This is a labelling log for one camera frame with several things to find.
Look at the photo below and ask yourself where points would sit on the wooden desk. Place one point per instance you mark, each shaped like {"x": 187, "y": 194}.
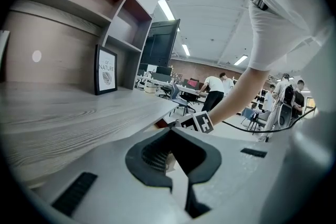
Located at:
{"x": 65, "y": 118}

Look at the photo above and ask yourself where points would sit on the large black monitor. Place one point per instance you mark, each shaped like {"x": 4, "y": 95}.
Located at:
{"x": 158, "y": 44}

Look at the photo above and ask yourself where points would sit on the black framed leaf picture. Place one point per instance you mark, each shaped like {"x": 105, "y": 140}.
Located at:
{"x": 106, "y": 73}

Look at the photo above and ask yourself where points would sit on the long ceiling light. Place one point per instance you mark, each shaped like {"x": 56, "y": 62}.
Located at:
{"x": 240, "y": 60}
{"x": 186, "y": 49}
{"x": 166, "y": 9}

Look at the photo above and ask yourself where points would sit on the black office chair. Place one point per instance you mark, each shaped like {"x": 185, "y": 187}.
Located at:
{"x": 166, "y": 90}

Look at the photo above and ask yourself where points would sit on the person's right forearm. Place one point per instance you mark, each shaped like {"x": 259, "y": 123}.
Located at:
{"x": 236, "y": 97}

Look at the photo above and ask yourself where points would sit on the long white table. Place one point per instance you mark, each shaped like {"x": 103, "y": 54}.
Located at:
{"x": 183, "y": 88}

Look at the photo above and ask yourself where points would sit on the wooden shelf unit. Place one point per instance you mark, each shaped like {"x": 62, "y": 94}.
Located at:
{"x": 78, "y": 2}

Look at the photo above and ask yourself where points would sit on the person's white t-shirt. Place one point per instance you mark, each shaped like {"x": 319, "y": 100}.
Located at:
{"x": 283, "y": 8}

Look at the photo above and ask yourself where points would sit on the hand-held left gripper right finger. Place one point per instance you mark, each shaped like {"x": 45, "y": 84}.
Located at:
{"x": 207, "y": 162}

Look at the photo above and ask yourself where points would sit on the round white sticker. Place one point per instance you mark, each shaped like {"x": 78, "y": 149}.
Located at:
{"x": 36, "y": 56}

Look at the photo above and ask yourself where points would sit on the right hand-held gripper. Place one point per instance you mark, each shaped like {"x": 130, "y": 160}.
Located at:
{"x": 200, "y": 122}

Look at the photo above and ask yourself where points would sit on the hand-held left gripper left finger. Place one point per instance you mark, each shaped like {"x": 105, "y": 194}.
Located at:
{"x": 135, "y": 162}

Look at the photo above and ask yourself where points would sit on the black backpack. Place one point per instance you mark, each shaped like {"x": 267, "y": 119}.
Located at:
{"x": 288, "y": 95}

